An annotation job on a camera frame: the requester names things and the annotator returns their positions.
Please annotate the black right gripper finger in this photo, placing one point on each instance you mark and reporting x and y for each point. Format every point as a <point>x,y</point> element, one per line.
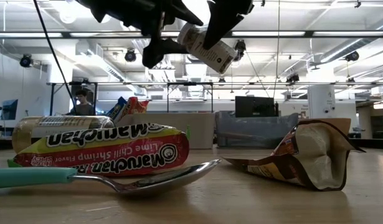
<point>219,31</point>

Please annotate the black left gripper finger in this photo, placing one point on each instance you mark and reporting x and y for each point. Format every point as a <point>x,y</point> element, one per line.
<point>154,53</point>
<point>182,14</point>

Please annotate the grey-lidded white-label spice jar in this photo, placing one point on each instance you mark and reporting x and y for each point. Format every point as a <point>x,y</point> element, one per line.
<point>216,59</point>

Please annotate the red orange ramen pack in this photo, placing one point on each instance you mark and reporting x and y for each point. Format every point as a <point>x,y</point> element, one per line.
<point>136,107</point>

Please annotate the blue yellow ramen pack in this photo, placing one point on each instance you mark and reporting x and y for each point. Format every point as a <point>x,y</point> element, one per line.
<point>116,109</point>

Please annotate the lime chili shrimp ramen pack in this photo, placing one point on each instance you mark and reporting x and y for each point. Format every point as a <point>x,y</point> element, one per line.
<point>116,155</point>

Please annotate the brown snack pouch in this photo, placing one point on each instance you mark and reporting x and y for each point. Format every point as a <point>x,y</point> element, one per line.
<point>315,149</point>

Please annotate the light grey plastic bin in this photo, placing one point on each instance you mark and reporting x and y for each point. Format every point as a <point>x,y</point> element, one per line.
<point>122,120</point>
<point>200,130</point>

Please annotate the black overhead crossbar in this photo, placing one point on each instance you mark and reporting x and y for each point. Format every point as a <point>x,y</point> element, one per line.
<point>309,34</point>

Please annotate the black monitor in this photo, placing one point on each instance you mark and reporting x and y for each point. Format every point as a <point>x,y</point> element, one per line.
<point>255,107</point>

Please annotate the person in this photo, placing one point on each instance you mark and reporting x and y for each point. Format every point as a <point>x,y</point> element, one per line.
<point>83,109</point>

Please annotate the smoky dark plastic bin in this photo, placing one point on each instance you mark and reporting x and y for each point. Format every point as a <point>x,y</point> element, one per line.
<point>256,130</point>

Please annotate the white column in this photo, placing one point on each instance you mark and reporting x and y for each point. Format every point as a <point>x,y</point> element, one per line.
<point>321,99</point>

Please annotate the gold-lidded spice jar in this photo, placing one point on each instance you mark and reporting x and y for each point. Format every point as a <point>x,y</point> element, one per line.
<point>26,130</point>

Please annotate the blue-lit monitor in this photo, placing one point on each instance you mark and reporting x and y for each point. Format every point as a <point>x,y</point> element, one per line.
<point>9,109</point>

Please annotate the peach bowl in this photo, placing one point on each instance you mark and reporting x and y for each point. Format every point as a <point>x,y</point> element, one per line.
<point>343,124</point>

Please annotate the black ceiling camera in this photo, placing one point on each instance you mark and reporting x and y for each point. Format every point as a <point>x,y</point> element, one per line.
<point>130,56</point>
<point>352,56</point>
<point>292,77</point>
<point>240,48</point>
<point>26,60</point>

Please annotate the black background frame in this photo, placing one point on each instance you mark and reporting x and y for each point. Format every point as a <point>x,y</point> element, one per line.
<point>191,83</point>

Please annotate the glowing wall lamp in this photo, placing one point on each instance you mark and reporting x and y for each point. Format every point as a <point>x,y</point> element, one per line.
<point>380,106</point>

